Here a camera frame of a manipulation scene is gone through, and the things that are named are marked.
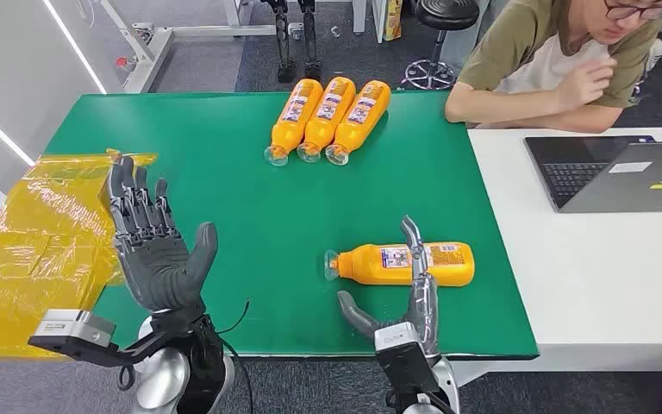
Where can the white desk frame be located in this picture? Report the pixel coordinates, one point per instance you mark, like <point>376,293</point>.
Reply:
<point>154,45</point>

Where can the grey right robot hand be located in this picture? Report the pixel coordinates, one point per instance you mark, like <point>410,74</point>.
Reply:
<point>423,303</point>

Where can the grey laptop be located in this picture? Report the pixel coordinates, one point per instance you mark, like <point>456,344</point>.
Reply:
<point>611,171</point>

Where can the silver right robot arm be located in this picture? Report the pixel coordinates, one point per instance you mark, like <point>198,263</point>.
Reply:
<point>442,383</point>

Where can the green table mat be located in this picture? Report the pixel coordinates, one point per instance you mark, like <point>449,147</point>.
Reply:
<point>251,200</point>

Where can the yellow printed carton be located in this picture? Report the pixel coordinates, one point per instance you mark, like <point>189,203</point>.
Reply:
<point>392,20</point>

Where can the black round stool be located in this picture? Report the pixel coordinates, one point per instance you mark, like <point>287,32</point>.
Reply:
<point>439,34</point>

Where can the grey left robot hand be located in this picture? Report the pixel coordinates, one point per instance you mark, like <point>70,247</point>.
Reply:
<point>157,268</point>

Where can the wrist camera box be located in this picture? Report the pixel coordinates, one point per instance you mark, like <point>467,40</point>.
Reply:
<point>396,337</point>
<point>71,328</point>

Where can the black stand leg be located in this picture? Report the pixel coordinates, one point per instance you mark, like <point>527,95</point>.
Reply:
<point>284,40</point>
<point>310,40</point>

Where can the orange bottle with clear cap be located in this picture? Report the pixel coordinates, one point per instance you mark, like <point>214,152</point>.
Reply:
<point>325,114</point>
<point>294,117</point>
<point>359,117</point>
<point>365,265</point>

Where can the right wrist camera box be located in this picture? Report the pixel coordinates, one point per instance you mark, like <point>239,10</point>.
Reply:
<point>396,337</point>

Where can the person's black glasses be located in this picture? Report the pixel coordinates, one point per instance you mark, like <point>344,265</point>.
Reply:
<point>633,10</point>

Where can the person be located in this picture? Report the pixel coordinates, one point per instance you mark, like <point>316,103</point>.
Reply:
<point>536,57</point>

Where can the yellow plastic-wrapped cardboard box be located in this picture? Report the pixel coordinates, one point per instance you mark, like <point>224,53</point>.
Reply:
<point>40,251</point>

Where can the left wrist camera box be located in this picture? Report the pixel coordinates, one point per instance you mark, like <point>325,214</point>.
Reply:
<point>71,328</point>

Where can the person's right hand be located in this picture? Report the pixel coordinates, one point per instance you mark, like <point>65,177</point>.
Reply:
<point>585,83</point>

